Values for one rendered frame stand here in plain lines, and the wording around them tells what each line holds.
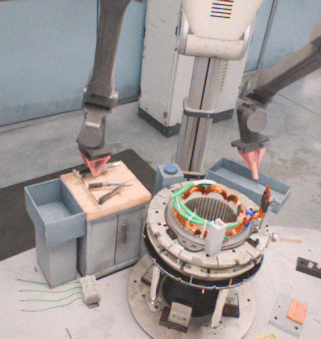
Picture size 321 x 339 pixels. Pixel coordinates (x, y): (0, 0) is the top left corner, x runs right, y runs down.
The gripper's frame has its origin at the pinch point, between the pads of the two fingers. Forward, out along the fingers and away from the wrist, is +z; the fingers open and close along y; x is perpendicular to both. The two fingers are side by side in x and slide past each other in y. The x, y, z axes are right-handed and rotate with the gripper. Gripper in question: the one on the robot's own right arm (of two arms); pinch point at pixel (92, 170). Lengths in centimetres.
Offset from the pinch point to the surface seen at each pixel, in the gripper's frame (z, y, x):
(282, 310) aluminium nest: 29, 50, 38
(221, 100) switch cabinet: 85, -152, 201
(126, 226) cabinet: 12.4, 13.8, 4.1
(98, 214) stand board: 3.9, 13.7, -5.1
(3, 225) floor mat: 108, -104, -2
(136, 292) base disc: 29.2, 24.5, 2.8
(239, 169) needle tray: 4.6, 13.8, 47.0
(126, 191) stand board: 2.8, 9.5, 6.0
